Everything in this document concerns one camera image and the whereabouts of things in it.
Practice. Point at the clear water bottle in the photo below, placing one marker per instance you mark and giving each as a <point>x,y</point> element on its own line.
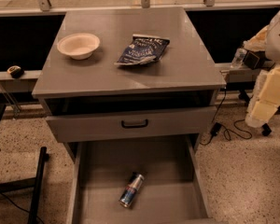
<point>238,58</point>

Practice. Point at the black stand left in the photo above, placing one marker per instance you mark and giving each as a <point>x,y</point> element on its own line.
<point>34,182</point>

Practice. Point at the white paper bowl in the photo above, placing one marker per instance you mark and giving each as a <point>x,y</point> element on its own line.
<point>78,46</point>

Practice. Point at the black tape measure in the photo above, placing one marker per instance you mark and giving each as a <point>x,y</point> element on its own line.
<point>15,71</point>

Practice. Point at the blue chips bag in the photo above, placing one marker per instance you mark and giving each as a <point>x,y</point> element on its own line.
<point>143,49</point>

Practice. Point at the redbull can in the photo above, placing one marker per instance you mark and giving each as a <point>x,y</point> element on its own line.
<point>131,189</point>

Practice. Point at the small black box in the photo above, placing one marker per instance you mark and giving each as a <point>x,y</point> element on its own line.
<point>254,60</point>

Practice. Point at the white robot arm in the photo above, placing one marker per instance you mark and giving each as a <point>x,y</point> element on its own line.
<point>267,40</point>

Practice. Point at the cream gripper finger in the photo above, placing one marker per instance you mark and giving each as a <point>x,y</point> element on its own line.
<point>267,89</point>

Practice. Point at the black table leg right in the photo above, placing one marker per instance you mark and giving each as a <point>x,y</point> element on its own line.
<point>255,113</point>

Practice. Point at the grey drawer cabinet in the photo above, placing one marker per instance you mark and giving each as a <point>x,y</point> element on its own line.
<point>184,77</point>

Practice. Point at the grey open middle drawer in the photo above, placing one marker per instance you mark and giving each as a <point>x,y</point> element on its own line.
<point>152,180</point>

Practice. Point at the grey top drawer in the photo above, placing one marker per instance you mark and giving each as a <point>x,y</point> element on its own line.
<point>121,125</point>

